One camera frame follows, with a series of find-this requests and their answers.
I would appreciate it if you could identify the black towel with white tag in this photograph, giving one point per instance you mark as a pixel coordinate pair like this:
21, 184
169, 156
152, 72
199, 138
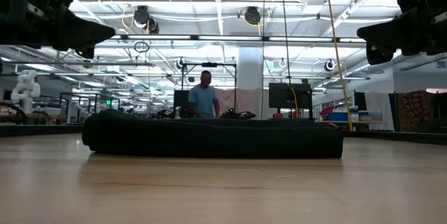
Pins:
209, 140

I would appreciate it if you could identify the white robot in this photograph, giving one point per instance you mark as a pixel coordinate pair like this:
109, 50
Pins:
26, 88

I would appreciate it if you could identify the person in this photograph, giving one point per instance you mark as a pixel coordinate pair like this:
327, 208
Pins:
204, 98

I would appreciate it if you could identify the pink cloth backdrop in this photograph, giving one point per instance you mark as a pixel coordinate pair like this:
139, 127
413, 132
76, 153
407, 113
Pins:
244, 102

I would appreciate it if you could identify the black screen panel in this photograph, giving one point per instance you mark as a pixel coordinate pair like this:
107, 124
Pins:
179, 100

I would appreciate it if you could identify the red patterned tapestry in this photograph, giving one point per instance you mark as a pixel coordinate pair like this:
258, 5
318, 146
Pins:
415, 110

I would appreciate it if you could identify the black monitor on stand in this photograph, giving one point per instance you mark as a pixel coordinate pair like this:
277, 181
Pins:
286, 95

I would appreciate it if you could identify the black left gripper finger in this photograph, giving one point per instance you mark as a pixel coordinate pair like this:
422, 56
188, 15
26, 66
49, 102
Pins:
59, 4
77, 39

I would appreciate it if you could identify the black camera stand frame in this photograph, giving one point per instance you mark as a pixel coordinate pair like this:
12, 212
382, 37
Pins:
209, 64

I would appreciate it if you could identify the blue storage bin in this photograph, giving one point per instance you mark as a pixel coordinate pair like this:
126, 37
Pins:
338, 116

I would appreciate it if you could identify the long ceiling light strip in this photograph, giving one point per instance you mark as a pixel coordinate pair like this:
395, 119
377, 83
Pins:
227, 37

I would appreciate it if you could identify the small black robot arm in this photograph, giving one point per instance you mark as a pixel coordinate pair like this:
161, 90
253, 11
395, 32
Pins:
241, 115

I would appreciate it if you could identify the white building column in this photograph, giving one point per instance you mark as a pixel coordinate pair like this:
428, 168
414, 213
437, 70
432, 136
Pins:
250, 67

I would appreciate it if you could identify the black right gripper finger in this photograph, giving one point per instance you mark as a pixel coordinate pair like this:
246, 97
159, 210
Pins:
394, 39
412, 4

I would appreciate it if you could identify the black round chair rim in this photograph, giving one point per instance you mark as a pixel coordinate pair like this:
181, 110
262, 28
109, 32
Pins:
21, 114

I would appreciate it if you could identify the white hanging cloth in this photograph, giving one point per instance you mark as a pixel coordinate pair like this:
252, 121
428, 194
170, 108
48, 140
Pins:
379, 105

